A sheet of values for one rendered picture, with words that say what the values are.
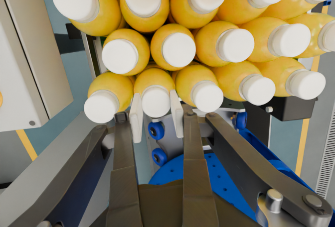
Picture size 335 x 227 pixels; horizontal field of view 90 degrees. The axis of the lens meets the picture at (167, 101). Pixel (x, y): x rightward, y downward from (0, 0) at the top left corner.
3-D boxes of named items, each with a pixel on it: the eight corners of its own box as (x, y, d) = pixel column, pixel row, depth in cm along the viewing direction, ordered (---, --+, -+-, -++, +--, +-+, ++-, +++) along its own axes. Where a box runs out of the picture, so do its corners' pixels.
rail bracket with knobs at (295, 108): (247, 105, 46) (273, 123, 36) (250, 80, 43) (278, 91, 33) (282, 101, 46) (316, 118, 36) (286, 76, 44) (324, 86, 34)
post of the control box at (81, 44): (121, 44, 121) (17, 59, 27) (120, 38, 119) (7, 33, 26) (126, 43, 121) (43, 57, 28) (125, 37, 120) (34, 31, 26)
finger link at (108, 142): (130, 148, 14) (95, 152, 14) (135, 121, 19) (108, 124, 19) (128, 132, 14) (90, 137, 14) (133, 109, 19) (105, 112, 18)
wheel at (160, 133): (159, 144, 37) (166, 140, 38) (157, 126, 35) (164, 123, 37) (147, 137, 40) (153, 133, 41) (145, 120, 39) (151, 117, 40)
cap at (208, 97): (219, 105, 24) (224, 110, 23) (193, 110, 24) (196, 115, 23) (219, 79, 23) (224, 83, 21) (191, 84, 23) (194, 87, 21)
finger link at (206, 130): (186, 125, 14) (221, 122, 14) (178, 104, 19) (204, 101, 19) (187, 141, 15) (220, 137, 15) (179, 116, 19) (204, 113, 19)
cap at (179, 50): (181, 71, 22) (184, 73, 20) (156, 55, 21) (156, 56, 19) (199, 45, 21) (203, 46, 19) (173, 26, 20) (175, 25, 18)
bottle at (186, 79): (198, 83, 42) (231, 114, 25) (170, 87, 42) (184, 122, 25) (196, 55, 40) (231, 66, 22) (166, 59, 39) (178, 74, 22)
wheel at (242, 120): (235, 132, 39) (244, 134, 38) (236, 114, 38) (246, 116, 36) (239, 123, 43) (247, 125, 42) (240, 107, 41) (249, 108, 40)
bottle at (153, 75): (132, 76, 40) (118, 103, 23) (151, 54, 39) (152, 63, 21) (154, 94, 42) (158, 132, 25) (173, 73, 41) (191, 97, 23)
